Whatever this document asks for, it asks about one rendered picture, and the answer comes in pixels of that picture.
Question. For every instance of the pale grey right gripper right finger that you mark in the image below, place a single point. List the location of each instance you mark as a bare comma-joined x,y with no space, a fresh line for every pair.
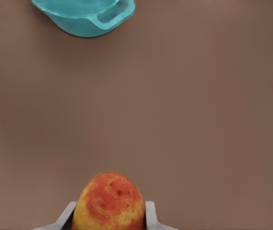
150,216

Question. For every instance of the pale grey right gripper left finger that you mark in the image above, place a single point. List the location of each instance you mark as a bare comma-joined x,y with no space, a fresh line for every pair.
65,215

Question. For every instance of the red and yellow potato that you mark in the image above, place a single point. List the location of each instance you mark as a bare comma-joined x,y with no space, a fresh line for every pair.
110,203

